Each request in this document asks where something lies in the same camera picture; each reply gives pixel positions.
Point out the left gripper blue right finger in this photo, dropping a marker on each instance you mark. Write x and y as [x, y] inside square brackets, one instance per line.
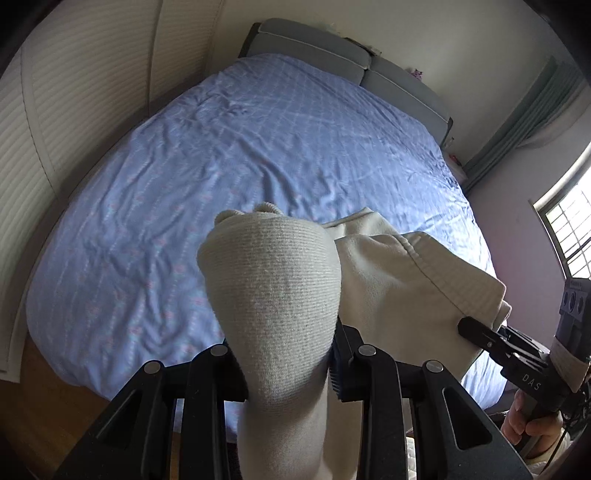
[362, 372]

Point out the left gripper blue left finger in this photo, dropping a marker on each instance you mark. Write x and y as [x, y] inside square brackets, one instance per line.
[214, 378]

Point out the cream white pants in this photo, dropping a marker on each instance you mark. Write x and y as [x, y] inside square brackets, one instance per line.
[278, 285]

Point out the person's right hand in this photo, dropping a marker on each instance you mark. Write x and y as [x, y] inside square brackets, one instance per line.
[516, 424]

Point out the barred window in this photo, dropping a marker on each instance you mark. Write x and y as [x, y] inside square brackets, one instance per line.
[564, 211]

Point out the dark green curtain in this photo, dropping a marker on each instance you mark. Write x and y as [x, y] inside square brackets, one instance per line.
[556, 99]

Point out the grey padded headboard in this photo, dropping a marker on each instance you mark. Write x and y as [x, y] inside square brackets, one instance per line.
[357, 63]

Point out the white louvered wardrobe door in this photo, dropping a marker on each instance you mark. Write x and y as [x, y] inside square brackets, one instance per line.
[76, 76]

